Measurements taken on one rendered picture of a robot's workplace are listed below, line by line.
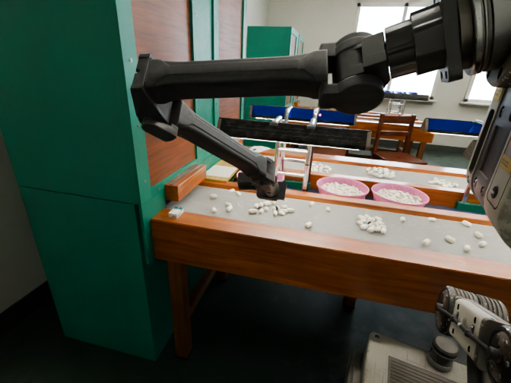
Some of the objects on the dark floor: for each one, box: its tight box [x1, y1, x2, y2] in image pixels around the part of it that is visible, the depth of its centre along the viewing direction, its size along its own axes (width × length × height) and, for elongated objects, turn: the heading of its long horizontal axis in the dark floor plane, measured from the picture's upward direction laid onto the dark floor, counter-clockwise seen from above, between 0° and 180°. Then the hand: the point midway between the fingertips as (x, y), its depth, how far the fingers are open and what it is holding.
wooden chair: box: [370, 113, 427, 165], centre depth 325 cm, size 44×44×91 cm
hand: (274, 196), depth 109 cm, fingers closed
